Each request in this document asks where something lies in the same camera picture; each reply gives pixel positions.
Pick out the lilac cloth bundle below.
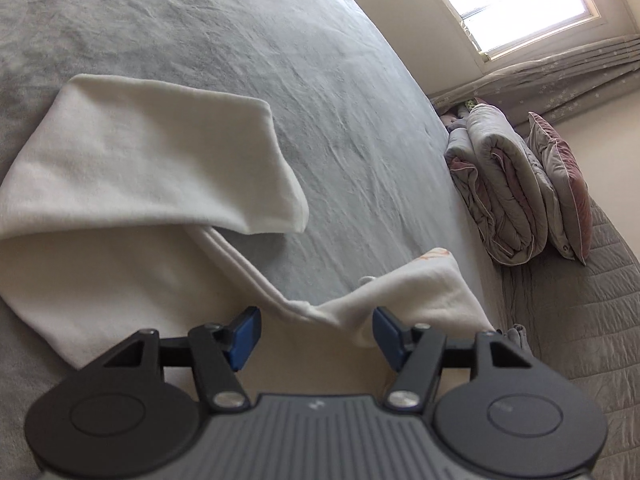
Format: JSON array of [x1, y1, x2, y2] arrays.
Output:
[[437, 100, 476, 133]]

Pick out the pink grey pillow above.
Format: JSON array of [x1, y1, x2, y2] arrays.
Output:
[[527, 111, 593, 266]]

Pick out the grey quilted headboard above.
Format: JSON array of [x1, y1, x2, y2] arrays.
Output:
[[492, 195, 640, 480]]

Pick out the white sweatshirt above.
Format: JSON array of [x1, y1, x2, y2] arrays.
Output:
[[0, 74, 498, 406]]

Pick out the folded grey pink duvet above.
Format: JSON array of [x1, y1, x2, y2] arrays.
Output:
[[445, 102, 556, 265]]

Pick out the grey floral curtain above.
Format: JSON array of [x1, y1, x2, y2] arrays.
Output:
[[430, 34, 640, 126]]

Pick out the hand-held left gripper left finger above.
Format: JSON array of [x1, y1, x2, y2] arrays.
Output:
[[102, 306, 263, 413]]

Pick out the folded grey sweater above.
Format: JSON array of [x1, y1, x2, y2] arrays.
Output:
[[495, 324, 531, 356]]

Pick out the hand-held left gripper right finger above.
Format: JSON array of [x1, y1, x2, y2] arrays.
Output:
[[372, 306, 536, 413]]

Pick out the window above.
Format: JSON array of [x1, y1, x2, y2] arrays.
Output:
[[407, 0, 601, 63]]

